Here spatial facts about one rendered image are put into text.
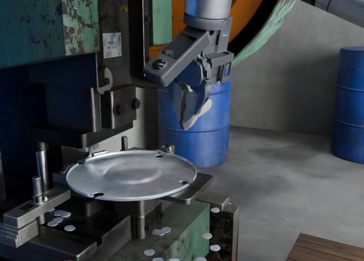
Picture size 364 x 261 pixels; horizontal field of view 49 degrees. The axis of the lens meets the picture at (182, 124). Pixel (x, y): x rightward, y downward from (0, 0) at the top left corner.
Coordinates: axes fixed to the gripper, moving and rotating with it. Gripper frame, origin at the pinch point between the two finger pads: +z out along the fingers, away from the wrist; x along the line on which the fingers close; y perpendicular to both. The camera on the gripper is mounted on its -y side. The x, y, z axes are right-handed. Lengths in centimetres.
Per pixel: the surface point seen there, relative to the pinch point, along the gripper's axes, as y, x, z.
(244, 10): 39.7, 18.4, -12.5
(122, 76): 4.4, 23.4, 0.5
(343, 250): 68, -21, 62
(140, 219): -3.6, 4.9, 25.0
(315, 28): 311, 121, 58
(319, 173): 211, 41, 132
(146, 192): -4.5, 3.0, 15.9
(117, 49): 3.8, 24.5, -5.8
